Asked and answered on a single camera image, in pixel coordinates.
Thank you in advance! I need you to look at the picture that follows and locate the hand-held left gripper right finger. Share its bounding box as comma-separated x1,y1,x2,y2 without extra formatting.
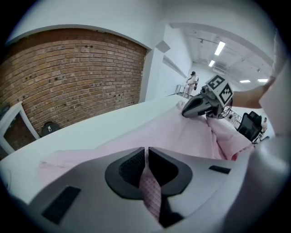
148,147,239,228

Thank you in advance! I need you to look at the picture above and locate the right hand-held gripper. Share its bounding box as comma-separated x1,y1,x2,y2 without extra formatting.
181,74,234,119

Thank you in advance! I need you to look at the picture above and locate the white high table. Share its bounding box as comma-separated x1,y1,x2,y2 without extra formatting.
175,83,189,96

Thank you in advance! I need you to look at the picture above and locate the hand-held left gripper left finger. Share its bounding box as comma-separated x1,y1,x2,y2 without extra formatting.
27,147,164,233

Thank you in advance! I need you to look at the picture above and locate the black backpack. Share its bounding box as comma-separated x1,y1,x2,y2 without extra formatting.
40,122,60,138

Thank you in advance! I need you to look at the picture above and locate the pink robe garment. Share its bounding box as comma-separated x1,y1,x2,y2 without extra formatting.
37,100,256,225

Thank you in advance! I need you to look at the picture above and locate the small white side table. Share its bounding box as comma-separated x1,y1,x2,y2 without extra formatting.
0,101,41,155

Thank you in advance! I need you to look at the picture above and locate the person's right forearm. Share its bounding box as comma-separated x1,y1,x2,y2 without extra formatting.
231,76,277,110

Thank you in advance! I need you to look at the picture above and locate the person's white t-shirt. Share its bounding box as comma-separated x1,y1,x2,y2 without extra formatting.
259,29,288,137

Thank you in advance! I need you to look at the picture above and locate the black office chair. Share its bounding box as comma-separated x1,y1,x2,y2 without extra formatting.
236,111,263,144

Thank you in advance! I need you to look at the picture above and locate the large white table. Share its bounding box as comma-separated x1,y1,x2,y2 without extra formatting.
0,94,257,205

